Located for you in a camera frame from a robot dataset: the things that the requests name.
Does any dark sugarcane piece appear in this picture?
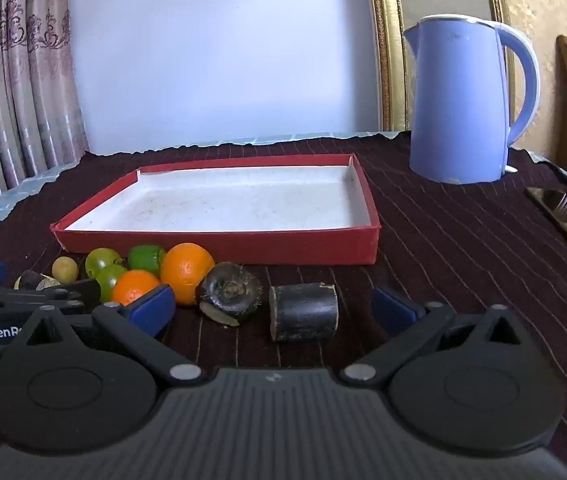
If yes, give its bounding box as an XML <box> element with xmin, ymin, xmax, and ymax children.
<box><xmin>14</xmin><ymin>270</ymin><xmax>46</xmax><ymax>291</ymax></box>
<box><xmin>268</xmin><ymin>283</ymin><xmax>339</xmax><ymax>344</ymax></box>

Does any gold ornate frame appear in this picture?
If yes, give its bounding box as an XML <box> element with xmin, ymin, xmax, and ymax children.
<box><xmin>363</xmin><ymin>0</ymin><xmax>517</xmax><ymax>133</ymax></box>

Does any pink patterned curtain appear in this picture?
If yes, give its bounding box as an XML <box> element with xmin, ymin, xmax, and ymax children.
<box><xmin>0</xmin><ymin>0</ymin><xmax>89</xmax><ymax>206</ymax></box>

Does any dark water chestnut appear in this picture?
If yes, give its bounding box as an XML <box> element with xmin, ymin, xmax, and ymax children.
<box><xmin>196</xmin><ymin>261</ymin><xmax>264</xmax><ymax>329</ymax></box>

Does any orange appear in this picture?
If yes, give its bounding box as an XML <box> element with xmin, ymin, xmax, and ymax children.
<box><xmin>111</xmin><ymin>269</ymin><xmax>161</xmax><ymax>307</ymax></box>
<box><xmin>160</xmin><ymin>243</ymin><xmax>215</xmax><ymax>307</ymax></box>

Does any green tomato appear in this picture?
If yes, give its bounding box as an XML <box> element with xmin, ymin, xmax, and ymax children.
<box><xmin>85</xmin><ymin>247</ymin><xmax>121</xmax><ymax>278</ymax></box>
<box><xmin>94</xmin><ymin>265</ymin><xmax>129</xmax><ymax>301</ymax></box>

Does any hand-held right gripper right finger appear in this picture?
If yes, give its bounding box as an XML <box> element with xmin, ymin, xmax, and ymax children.
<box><xmin>341</xmin><ymin>284</ymin><xmax>539</xmax><ymax>387</ymax></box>

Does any blue electric kettle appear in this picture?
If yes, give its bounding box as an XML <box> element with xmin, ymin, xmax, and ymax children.
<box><xmin>402</xmin><ymin>15</ymin><xmax>541</xmax><ymax>185</ymax></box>

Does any green cut fruit piece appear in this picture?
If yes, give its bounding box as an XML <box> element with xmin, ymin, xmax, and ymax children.
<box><xmin>127</xmin><ymin>245</ymin><xmax>166</xmax><ymax>276</ymax></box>

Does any red cardboard box tray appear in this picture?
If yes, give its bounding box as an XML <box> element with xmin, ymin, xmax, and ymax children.
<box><xmin>50</xmin><ymin>154</ymin><xmax>381</xmax><ymax>266</ymax></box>

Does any dark striped tablecloth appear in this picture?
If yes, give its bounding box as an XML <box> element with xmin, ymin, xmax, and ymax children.
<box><xmin>0</xmin><ymin>130</ymin><xmax>567</xmax><ymax>480</ymax></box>

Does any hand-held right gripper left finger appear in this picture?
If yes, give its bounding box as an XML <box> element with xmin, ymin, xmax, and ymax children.
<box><xmin>10</xmin><ymin>284</ymin><xmax>204</xmax><ymax>387</ymax></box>

